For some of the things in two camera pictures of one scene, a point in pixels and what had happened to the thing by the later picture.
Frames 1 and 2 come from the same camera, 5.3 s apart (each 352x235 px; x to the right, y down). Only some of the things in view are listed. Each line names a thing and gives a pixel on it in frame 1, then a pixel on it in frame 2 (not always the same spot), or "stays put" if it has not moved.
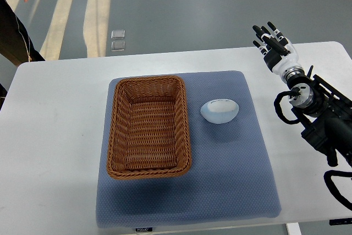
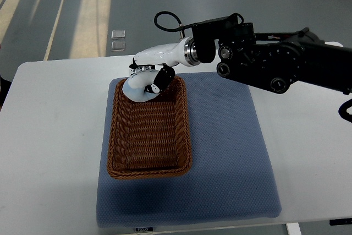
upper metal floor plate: [117, 34] stays put
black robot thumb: [277, 45] -> [164, 77]
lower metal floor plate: [117, 45] stays put
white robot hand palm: [287, 62] -> [174, 54]
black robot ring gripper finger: [265, 30] -> [142, 66]
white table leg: [293, 228] stays put
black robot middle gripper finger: [258, 31] -> [134, 66]
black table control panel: [340, 221] stays put
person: [16, 45] -> [4, 87]
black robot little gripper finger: [279, 34] -> [153, 66]
